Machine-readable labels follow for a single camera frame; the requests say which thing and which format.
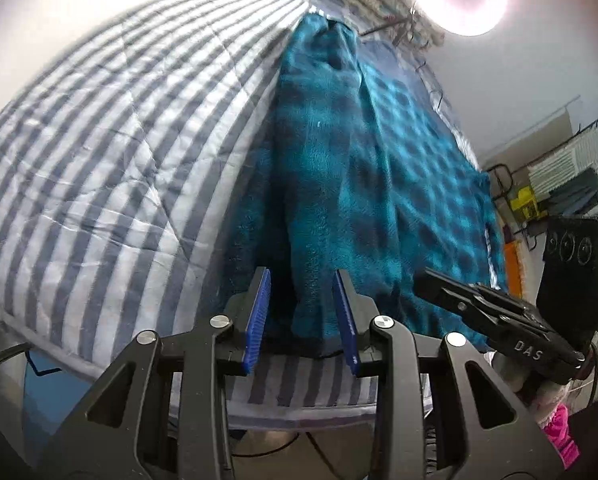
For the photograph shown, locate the dark hanging clothes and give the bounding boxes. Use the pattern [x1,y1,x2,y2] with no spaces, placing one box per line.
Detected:
[546,167,598,216]

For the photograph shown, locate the teal plaid fleece jacket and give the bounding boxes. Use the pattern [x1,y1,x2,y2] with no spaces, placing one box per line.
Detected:
[220,13,506,356]

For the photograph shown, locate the yellow box on rack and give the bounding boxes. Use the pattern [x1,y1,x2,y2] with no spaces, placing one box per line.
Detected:
[509,185,547,223]

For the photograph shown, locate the striped white hanging towel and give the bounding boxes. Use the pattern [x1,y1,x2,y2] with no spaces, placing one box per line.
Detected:
[528,129,598,200]

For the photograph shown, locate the black metal clothes rack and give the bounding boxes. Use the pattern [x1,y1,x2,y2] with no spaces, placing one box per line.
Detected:
[486,110,598,249]

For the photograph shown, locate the orange bench with white cover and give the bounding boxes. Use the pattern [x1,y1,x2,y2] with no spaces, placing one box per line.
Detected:
[504,240,523,298]

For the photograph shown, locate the grey striped quilt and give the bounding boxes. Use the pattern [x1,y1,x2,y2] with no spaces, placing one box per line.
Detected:
[0,0,436,424]

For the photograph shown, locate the black mini tripod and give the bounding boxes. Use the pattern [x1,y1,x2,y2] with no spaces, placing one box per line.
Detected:
[358,8,431,49]

